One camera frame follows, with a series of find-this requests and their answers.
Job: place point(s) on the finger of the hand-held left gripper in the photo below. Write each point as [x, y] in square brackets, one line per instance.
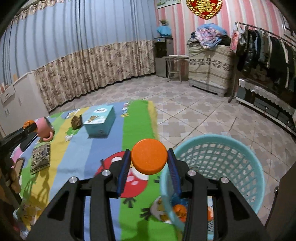
[29, 142]
[23, 132]

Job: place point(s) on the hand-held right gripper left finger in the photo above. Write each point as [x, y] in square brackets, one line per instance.
[123, 176]

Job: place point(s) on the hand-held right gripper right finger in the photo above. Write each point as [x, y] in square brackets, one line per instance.
[173, 173]

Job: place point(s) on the pink cup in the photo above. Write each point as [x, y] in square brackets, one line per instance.
[45, 128]

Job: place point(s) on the blue plastic bag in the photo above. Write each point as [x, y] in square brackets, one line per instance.
[178, 199]

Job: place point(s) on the orange round lid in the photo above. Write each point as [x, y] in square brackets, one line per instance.
[149, 156]

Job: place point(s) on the teal plastic basket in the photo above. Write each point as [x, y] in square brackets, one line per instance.
[219, 166]

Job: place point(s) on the person's left hand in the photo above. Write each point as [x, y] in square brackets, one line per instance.
[14, 179]

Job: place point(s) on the brown framed phone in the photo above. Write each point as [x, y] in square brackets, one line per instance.
[19, 166]

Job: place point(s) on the small dark booklet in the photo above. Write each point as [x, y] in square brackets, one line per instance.
[40, 158]

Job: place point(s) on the white low cabinet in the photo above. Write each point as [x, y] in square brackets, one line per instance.
[20, 102]

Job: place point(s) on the colourful cartoon play mat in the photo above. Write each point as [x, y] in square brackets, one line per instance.
[92, 150]

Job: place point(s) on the brown crumpled packet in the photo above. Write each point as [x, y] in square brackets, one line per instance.
[76, 121]

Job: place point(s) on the light blue tissue box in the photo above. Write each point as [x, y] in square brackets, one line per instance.
[99, 121]

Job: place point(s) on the floral beige curtain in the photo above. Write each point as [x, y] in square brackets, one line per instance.
[81, 64]

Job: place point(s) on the cloth covered chest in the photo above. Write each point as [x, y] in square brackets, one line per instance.
[209, 69]

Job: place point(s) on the grey water dispenser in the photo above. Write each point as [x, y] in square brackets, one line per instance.
[163, 58]

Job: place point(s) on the lace covered low shelf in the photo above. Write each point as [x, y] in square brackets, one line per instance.
[268, 102]

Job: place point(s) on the pile of colourful clothes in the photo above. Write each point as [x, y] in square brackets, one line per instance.
[210, 34]

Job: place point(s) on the clothes rack with garments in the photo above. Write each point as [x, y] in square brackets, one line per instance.
[266, 53]

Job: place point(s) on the metal frame stool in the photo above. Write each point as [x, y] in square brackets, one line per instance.
[177, 67]

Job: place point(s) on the red wall ornament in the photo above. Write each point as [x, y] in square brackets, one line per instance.
[204, 8]

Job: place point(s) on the framed wall picture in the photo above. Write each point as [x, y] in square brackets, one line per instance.
[167, 3]

